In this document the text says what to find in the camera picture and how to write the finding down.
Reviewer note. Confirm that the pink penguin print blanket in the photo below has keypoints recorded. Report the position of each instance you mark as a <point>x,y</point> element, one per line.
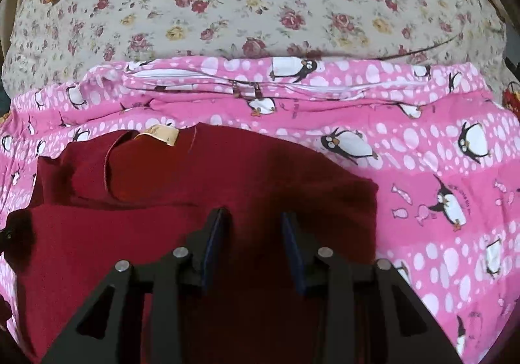
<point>426,169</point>

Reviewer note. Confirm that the red and yellow blanket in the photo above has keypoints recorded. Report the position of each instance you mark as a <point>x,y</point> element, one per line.
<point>512,100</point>

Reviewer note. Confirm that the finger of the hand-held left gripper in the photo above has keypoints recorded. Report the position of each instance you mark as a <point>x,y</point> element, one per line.
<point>18,236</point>

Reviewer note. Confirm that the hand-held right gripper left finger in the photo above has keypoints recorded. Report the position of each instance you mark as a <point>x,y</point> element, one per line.
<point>215,246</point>

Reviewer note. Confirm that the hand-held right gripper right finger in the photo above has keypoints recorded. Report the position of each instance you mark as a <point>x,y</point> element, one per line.
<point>294,250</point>

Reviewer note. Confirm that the floral print quilt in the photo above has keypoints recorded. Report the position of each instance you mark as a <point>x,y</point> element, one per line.
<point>243,2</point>

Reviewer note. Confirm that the dark red garment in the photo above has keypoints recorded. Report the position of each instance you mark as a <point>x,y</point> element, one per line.
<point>243,177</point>

